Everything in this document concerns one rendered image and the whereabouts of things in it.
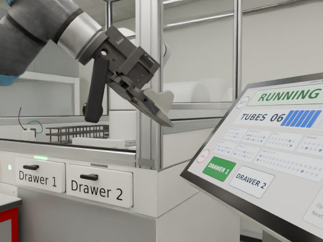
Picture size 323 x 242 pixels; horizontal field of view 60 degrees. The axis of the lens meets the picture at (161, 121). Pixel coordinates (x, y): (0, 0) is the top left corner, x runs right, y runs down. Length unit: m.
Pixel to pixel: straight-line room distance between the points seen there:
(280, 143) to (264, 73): 3.47
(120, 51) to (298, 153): 0.34
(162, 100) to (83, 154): 0.58
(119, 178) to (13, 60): 0.54
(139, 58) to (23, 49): 0.19
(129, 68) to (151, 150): 0.41
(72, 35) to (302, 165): 0.41
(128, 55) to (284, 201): 0.35
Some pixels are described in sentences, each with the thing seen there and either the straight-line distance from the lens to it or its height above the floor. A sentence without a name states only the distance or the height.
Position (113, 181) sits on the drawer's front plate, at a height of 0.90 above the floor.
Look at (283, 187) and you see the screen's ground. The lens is 0.47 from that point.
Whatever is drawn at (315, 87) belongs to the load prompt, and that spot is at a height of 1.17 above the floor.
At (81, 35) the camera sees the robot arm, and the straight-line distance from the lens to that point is 0.50.
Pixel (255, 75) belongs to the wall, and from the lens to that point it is 4.01.
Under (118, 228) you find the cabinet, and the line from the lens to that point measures 1.00.
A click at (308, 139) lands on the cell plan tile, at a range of 0.50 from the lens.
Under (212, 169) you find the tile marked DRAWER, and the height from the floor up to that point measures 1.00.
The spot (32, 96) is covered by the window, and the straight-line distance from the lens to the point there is 1.29.
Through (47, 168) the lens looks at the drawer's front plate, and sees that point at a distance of 1.18.
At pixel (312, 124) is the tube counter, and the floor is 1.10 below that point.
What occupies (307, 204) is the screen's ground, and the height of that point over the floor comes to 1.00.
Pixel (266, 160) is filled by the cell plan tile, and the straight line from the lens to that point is 0.52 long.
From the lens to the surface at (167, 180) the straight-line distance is 0.92.
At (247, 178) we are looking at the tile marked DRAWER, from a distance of 0.52.
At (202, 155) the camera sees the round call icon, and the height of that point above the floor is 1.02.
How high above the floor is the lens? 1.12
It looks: 2 degrees down
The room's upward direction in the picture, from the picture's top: straight up
